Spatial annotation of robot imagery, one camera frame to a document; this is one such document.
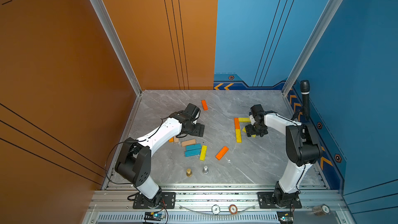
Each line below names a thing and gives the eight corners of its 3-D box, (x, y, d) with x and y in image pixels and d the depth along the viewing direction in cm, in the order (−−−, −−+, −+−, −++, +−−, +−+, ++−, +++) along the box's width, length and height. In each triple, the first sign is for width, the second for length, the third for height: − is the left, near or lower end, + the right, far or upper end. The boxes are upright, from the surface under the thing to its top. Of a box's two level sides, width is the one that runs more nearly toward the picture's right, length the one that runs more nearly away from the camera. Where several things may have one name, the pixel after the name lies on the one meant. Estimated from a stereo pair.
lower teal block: (185, 156, 89) (184, 155, 88) (184, 152, 91) (184, 150, 89) (200, 154, 90) (200, 152, 89) (200, 150, 92) (200, 148, 90)
